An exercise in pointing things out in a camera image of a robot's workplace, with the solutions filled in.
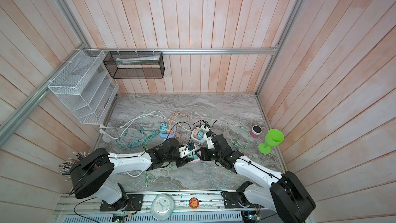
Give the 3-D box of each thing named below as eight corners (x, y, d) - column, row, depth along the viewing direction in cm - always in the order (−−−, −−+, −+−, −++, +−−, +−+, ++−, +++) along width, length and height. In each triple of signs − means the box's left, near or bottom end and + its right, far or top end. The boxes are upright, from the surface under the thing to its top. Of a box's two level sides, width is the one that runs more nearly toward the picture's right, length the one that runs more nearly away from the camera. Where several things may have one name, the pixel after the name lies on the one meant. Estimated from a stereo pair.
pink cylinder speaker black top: (251, 138, 98) (254, 133, 94) (249, 130, 102) (251, 125, 97) (260, 138, 98) (263, 133, 94) (257, 130, 102) (260, 125, 97)
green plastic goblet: (258, 154, 91) (269, 141, 79) (255, 142, 96) (264, 128, 83) (273, 154, 91) (286, 141, 79) (269, 142, 96) (281, 128, 83)
